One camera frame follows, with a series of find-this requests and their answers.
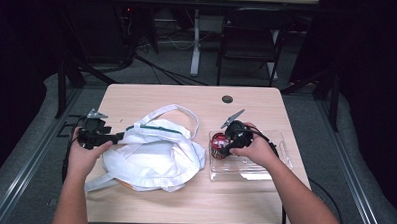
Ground clear plastic tray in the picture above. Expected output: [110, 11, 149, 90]
[206, 126, 295, 185]

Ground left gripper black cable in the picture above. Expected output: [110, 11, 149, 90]
[61, 115, 88, 184]

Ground bundle of floor cables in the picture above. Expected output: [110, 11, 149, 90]
[133, 54, 210, 87]

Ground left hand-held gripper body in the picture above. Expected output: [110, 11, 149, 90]
[76, 107, 117, 152]

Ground black folding chair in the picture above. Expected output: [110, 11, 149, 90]
[215, 6, 293, 89]

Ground dark box with red light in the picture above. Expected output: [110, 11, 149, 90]
[64, 0, 138, 66]

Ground white desk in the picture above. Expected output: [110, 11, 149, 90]
[170, 0, 321, 82]

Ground red drink can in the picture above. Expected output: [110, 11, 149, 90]
[210, 131, 234, 161]

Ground black metal stand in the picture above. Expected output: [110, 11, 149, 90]
[54, 53, 120, 121]
[279, 66, 342, 133]

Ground white tote bag green patches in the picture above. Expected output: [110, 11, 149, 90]
[84, 100, 209, 196]

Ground black floor cable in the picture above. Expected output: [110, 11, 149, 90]
[308, 178, 347, 224]

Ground person's left hand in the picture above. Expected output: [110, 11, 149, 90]
[66, 125, 115, 183]

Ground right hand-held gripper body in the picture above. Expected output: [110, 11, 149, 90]
[219, 108, 255, 152]

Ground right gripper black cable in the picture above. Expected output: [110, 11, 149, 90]
[243, 125, 281, 159]

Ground person's right hand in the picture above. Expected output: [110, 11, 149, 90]
[229, 121, 282, 170]

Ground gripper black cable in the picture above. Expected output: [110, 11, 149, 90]
[61, 115, 88, 184]
[243, 125, 281, 159]

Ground aluminium floor rail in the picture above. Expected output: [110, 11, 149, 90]
[0, 84, 85, 224]
[311, 95, 393, 224]

